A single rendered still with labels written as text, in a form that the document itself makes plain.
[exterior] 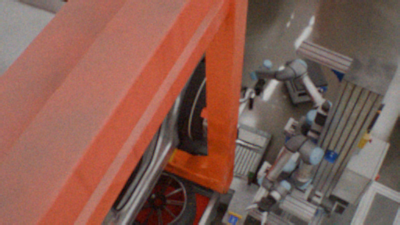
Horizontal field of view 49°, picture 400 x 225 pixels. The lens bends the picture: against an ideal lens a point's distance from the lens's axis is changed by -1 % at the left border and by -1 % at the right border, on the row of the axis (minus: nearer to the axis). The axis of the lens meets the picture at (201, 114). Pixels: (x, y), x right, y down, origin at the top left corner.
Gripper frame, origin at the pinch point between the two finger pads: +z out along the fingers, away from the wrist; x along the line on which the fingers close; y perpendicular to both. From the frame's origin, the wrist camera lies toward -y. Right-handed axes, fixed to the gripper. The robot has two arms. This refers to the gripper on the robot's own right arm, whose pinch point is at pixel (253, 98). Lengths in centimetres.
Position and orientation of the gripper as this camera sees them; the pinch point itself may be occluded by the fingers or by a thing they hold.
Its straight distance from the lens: 391.4
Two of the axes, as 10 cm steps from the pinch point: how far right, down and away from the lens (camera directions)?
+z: -4.2, 7.7, -4.8
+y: -0.1, -5.3, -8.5
